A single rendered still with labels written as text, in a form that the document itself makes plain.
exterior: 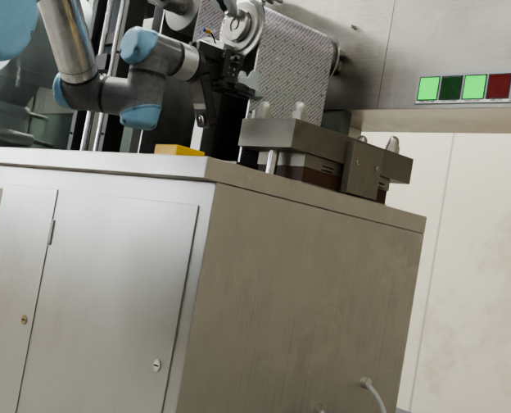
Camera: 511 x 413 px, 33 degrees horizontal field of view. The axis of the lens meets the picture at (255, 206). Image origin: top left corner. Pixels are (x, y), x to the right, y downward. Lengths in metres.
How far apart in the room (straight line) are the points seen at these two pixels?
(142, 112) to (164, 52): 0.13
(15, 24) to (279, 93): 0.95
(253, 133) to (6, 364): 0.76
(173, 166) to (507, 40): 0.78
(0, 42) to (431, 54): 1.16
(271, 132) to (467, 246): 2.78
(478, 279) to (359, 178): 2.59
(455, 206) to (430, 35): 2.56
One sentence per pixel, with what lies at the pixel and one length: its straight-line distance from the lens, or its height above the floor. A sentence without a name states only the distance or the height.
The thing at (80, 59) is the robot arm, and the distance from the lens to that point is 1.72.
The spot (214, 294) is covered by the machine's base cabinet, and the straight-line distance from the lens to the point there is 1.56.
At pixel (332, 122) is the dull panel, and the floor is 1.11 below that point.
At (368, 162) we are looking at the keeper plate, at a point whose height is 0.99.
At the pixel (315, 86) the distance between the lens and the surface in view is 2.08.
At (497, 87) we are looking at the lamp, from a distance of 1.92.
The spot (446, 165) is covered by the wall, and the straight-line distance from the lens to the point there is 4.65.
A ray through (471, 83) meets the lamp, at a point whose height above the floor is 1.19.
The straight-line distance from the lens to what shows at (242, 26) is 1.98.
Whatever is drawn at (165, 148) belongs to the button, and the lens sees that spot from 1.67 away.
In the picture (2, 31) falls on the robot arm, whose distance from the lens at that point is 1.15.
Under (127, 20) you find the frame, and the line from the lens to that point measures 2.15.
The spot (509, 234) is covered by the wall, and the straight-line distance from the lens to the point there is 4.35.
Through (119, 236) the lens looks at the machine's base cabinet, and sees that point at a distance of 1.74.
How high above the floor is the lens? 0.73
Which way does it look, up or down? 4 degrees up
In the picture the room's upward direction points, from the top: 10 degrees clockwise
